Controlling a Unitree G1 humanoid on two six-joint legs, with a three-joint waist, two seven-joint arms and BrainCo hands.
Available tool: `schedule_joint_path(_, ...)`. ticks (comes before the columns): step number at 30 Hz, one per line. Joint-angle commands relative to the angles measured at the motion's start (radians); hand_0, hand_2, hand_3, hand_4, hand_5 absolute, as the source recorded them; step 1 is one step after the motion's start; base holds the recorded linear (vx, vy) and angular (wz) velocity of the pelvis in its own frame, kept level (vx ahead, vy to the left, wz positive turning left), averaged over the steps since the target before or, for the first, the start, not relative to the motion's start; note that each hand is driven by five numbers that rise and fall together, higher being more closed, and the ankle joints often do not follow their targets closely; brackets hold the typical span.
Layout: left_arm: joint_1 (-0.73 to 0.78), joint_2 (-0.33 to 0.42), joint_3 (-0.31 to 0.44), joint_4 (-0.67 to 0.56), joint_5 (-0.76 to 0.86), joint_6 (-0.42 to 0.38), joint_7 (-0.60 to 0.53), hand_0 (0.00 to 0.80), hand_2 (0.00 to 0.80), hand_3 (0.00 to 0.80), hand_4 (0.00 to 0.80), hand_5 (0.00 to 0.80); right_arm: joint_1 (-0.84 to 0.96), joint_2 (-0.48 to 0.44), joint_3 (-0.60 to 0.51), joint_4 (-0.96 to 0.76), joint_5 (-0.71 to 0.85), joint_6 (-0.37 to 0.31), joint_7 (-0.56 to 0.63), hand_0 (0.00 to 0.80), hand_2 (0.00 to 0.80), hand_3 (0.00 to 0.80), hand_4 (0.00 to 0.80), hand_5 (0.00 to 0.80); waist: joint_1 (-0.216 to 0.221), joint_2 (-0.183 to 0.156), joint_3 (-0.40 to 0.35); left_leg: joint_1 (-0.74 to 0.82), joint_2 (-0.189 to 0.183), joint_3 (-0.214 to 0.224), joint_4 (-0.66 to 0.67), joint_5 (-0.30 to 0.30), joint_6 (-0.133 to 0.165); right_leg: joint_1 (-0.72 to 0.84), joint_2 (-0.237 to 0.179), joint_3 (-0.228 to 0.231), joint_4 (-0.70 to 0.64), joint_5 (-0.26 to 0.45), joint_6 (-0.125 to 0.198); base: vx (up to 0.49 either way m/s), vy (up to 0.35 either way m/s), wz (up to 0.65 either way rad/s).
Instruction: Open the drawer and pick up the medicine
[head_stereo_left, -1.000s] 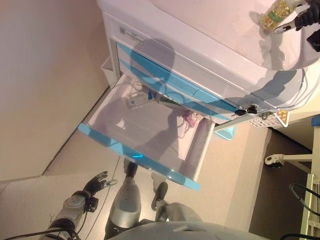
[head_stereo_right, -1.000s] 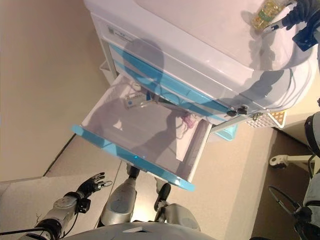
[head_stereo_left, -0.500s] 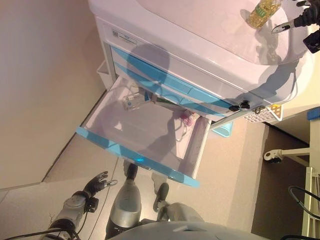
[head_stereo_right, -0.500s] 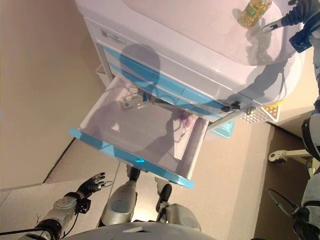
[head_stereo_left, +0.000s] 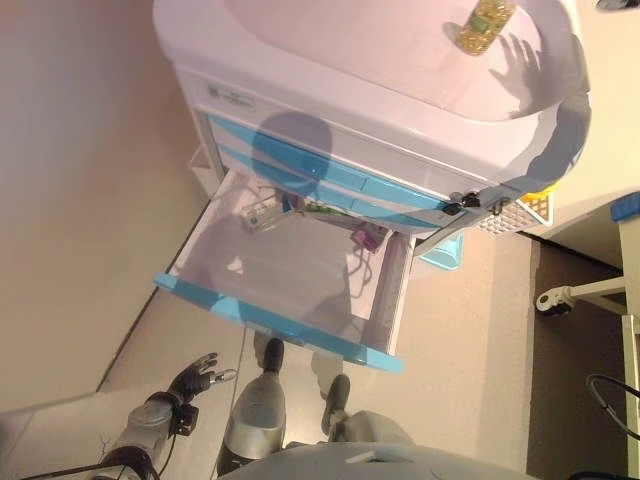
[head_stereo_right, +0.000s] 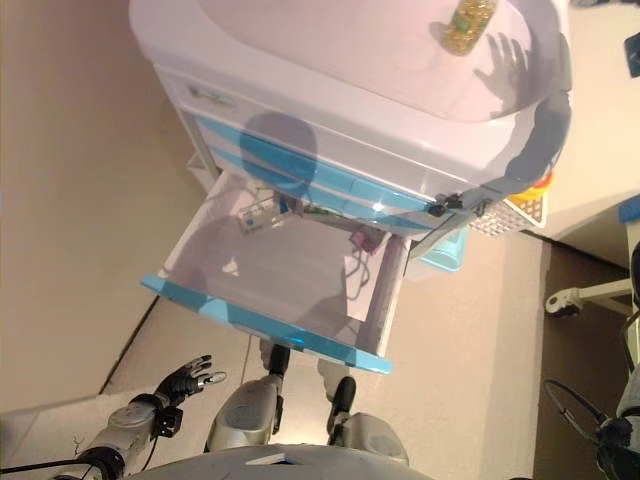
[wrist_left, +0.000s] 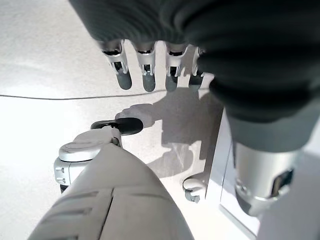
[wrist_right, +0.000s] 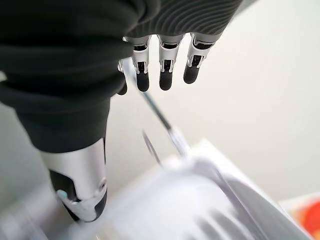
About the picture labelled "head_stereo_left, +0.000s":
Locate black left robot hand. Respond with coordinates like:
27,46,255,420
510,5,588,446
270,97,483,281
168,352,239,402

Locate deep blue-front cart drawer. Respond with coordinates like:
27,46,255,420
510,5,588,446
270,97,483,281
153,167,416,374

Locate amber medicine bottle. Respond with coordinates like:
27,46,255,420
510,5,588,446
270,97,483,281
454,0,516,55

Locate purple medicine box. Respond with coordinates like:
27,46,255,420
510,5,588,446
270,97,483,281
351,224,389,254

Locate shallow blue striped drawer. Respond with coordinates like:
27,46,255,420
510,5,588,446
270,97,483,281
197,112,471,201
214,142,451,231

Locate silver left robot leg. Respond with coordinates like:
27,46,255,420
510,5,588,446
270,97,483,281
217,337,289,476

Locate silver robot leg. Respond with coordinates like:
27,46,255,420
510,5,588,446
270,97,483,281
319,373,416,446
217,337,289,476

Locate silver right robot leg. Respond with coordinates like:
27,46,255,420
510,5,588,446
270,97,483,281
319,373,416,446

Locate clear tubing package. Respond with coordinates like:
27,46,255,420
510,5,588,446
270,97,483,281
242,197,281,232

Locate blue bed tag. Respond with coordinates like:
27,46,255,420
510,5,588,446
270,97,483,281
612,192,640,221

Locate white cart side tray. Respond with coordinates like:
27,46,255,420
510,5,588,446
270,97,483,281
187,143,217,184

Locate long green white box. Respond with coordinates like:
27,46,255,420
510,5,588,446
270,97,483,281
304,199,351,219

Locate white perforated side basket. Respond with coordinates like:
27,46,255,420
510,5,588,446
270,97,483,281
474,192,556,236

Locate black cart keys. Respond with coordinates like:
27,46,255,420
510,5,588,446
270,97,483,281
447,189,511,217

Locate white hospital bed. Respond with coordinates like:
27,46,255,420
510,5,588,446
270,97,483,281
534,189,640,480

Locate light blue waste bin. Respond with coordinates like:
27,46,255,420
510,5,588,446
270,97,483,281
418,232,464,271

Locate white medical cart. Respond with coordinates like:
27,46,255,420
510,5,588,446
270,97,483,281
152,0,594,351

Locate cart label sticker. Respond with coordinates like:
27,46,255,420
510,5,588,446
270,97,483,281
207,82,254,109

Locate bed caster wheel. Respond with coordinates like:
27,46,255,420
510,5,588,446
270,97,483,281
535,287,574,317

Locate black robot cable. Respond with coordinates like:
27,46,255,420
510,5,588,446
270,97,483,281
574,374,640,480

